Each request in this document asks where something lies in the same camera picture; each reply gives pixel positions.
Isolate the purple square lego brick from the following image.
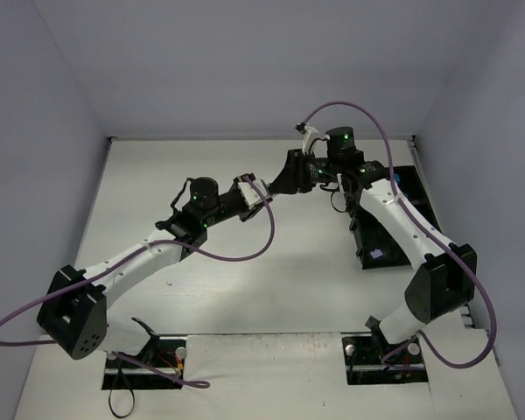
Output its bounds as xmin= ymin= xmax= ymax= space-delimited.
xmin=369 ymin=248 xmax=384 ymax=260

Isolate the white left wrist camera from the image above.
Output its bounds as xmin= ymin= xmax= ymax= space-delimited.
xmin=237 ymin=178 xmax=271 ymax=210

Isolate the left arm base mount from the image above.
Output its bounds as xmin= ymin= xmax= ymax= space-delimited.
xmin=101 ymin=318 xmax=187 ymax=390

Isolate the black four-compartment sorting bin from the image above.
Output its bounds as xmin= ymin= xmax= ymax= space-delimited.
xmin=343 ymin=165 xmax=439 ymax=270

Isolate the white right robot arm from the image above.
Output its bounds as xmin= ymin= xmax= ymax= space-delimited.
xmin=269 ymin=123 xmax=478 ymax=346

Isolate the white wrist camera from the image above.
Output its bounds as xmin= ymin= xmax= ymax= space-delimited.
xmin=237 ymin=178 xmax=271 ymax=210
xmin=295 ymin=122 xmax=321 ymax=154

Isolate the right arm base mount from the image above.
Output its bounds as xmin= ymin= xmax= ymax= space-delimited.
xmin=341 ymin=333 xmax=429 ymax=386

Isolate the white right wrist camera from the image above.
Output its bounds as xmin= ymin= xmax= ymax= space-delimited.
xmin=295 ymin=122 xmax=321 ymax=154

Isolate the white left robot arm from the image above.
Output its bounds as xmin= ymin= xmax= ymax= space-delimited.
xmin=37 ymin=174 xmax=271 ymax=360

